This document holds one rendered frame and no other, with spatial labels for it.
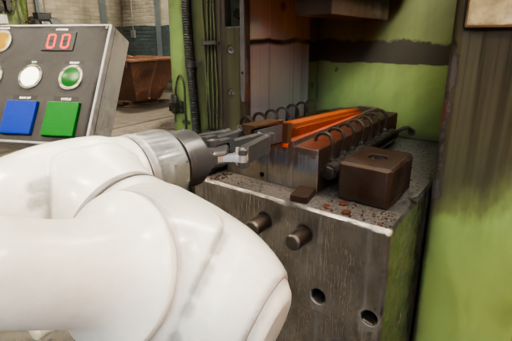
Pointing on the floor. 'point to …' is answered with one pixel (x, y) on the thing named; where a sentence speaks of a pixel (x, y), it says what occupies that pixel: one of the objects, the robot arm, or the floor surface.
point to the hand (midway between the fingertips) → (264, 135)
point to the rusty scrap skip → (144, 80)
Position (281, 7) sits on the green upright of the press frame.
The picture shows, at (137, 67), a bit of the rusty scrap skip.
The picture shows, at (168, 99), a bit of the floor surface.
